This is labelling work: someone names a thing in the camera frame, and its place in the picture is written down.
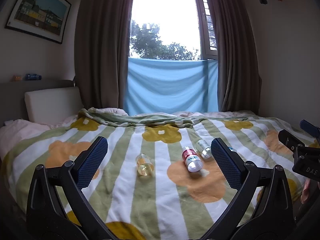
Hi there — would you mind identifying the person's right hand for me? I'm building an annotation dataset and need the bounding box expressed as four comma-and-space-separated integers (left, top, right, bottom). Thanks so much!
300, 180, 320, 205

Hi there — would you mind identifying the framed wall picture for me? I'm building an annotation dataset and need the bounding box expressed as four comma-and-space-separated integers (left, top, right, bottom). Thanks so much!
4, 0, 72, 45

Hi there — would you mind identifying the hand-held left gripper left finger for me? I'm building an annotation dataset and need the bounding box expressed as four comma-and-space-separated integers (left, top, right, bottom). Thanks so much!
26, 136, 109, 230

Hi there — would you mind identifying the white duvet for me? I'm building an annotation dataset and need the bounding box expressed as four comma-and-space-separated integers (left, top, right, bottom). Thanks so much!
0, 107, 258, 160

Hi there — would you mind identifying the red label plastic bottle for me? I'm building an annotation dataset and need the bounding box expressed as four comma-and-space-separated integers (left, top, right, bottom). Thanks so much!
181, 146, 203, 173

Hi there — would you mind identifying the light blue hanging cloth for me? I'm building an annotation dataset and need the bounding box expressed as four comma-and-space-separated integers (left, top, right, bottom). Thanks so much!
124, 57, 219, 116

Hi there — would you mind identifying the clear plastic bottle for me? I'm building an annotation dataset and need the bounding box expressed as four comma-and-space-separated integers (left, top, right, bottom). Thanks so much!
195, 139, 213, 159

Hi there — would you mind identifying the white padded headboard cushion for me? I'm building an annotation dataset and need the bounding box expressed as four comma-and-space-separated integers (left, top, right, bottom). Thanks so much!
24, 86, 84, 123

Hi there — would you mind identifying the striped floral blanket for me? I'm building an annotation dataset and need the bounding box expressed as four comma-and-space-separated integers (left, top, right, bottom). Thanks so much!
0, 107, 320, 240

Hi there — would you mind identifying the window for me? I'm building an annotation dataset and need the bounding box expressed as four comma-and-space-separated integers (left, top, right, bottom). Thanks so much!
129, 0, 218, 62

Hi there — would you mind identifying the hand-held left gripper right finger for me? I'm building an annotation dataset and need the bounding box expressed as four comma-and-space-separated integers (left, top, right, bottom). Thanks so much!
211, 138, 295, 228

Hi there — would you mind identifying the yellow liquid plastic bottle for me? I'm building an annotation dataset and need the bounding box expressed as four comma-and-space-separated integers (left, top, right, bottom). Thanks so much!
135, 153, 154, 177

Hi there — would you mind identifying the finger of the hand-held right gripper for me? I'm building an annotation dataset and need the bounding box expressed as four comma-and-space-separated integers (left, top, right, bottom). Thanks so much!
278, 129, 307, 153
299, 119, 320, 138

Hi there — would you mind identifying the grey bed headboard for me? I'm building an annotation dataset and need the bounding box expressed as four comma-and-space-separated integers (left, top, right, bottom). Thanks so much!
0, 79, 75, 128

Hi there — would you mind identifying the brown curtain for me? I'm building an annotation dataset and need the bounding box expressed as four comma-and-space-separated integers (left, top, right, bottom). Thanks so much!
74, 0, 137, 111
204, 0, 263, 112

